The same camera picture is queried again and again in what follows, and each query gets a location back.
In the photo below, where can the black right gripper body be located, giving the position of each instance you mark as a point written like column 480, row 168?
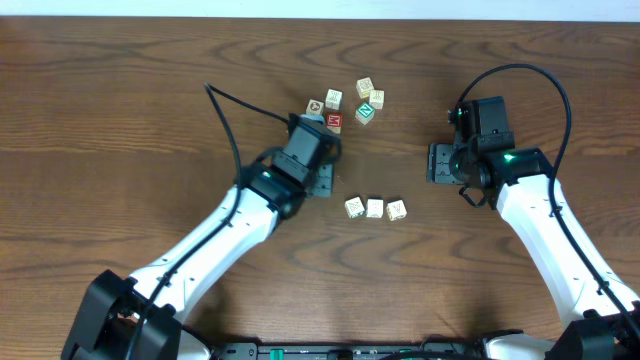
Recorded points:
column 451, row 166

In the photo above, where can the green-edged wooden block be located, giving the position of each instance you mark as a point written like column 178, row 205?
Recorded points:
column 354, row 207

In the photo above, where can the yellow-edged wooden block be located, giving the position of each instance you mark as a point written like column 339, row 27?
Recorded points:
column 375, row 208

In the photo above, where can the plain wooden block placed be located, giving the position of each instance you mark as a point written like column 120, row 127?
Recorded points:
column 396, row 210

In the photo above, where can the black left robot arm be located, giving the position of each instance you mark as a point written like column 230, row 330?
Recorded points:
column 142, row 316

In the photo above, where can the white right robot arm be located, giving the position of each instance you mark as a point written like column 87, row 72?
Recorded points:
column 598, row 311

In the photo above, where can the red M wooden block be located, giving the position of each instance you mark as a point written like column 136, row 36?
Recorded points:
column 334, row 122

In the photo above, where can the wooden block with round picture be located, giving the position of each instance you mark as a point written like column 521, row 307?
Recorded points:
column 314, row 107

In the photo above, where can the green N wooden block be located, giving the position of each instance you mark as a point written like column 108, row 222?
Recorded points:
column 365, row 113

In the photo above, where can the plain wooden block upper middle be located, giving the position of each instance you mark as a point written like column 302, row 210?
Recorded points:
column 333, row 99

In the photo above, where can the plain wooden block top right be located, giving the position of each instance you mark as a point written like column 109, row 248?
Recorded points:
column 376, row 99

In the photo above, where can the yellow-print wooden block top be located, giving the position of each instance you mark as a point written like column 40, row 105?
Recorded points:
column 364, row 86

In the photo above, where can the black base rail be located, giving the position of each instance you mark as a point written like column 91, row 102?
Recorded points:
column 253, row 351

